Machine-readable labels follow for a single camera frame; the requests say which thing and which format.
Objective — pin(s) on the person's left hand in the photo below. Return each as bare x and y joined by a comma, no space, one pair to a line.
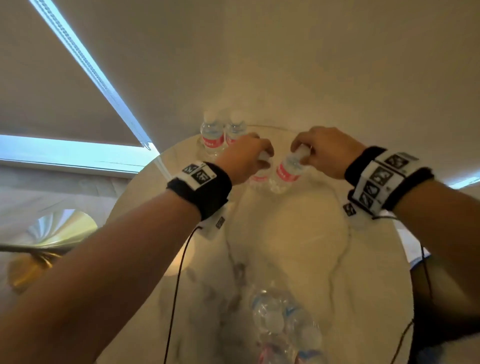
243,157

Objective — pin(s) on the person's right hand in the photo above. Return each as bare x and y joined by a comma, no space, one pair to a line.
330,150

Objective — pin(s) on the water bottle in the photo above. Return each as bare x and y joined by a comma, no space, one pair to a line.
212,137
235,131
259,179
287,172

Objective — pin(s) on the water bottles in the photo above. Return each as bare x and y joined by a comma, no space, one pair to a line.
277,322

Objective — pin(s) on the person's right forearm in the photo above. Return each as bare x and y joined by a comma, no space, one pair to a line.
442,232

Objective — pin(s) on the person's left forearm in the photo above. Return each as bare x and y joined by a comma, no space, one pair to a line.
93,281

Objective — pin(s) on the black right wristband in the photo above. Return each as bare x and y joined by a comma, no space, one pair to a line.
358,165

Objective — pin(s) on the black wristband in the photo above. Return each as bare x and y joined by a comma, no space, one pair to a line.
210,195
358,165

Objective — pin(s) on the white left wrist marker tag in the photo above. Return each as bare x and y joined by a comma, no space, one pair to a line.
198,174

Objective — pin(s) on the white wrist marker tag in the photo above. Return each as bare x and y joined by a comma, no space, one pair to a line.
378,180
198,174

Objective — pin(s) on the black left wristband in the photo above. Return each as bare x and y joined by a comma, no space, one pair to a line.
210,195

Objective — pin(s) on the white right wrist marker tag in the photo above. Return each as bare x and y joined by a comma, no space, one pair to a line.
378,180

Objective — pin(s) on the beige roller blind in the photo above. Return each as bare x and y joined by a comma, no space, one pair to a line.
300,56
56,75

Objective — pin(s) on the white marble table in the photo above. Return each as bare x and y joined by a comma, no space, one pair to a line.
300,243

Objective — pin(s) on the glass window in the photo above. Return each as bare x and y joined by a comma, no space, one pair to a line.
56,150

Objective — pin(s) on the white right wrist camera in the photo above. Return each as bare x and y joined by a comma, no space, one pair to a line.
356,219

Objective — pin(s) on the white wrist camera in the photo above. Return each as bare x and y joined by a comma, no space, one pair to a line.
356,219
213,228

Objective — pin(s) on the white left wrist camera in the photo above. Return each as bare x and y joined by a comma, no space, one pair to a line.
213,228

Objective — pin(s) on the gold flared pedestal base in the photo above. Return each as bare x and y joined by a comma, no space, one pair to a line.
63,228

